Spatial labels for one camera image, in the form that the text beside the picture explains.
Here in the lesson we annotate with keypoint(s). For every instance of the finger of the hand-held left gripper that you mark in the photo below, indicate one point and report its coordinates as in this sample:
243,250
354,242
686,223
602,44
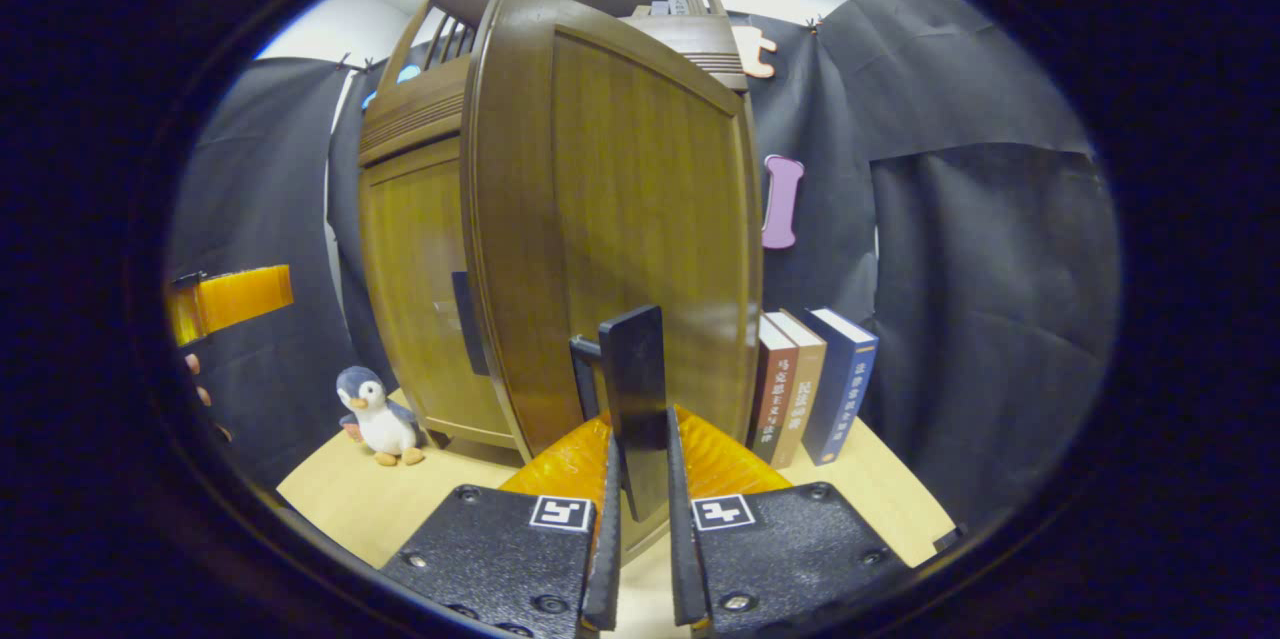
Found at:
245,297

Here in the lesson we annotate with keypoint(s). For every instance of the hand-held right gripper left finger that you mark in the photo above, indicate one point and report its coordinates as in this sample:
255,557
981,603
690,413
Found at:
500,559

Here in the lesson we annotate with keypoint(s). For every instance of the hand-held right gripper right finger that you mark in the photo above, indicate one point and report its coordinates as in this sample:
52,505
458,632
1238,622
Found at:
790,549

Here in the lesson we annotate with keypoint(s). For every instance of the wooden shoe cabinet door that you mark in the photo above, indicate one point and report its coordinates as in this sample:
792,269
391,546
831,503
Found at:
410,299
620,219

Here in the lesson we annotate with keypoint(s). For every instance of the wooden double-door shoe cabinet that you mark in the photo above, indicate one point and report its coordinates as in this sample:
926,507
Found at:
420,239

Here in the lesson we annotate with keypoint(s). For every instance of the tan book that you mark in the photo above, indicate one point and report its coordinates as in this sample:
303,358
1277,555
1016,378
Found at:
805,399

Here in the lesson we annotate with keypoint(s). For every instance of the blue book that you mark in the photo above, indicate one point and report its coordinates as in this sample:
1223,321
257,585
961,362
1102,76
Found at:
845,389

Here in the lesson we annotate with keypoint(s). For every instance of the plush penguin toy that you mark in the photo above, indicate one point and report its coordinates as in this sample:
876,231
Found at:
380,424

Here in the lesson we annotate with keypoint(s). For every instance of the black backdrop cloth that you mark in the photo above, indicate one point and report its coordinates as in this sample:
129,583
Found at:
980,319

